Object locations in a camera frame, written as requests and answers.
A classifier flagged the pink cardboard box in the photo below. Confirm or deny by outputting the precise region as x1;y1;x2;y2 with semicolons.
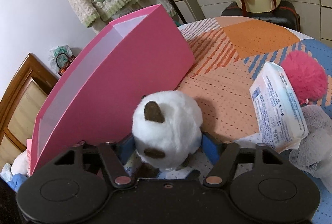
30;5;195;172

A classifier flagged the white mesh bath sponge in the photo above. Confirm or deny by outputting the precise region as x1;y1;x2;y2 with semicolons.
289;105;331;191

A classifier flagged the purple plush toy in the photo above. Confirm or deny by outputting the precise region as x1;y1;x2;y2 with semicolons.
11;150;30;177

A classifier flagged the white wet wipes pack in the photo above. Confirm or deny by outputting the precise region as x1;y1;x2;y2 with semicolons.
249;62;308;153

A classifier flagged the patchwork tablecloth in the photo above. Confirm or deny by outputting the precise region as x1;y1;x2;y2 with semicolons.
121;16;332;224

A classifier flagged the white brown cat plush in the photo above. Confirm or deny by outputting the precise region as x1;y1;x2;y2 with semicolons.
132;91;203;172

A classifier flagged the black suitcase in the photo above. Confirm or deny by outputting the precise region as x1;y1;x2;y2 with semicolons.
221;1;301;32

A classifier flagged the pink fluffy pompom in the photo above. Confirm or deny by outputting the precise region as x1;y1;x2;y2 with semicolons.
280;50;328;105

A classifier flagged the wooden cabinet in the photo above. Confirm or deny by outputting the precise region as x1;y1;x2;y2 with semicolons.
0;53;58;167

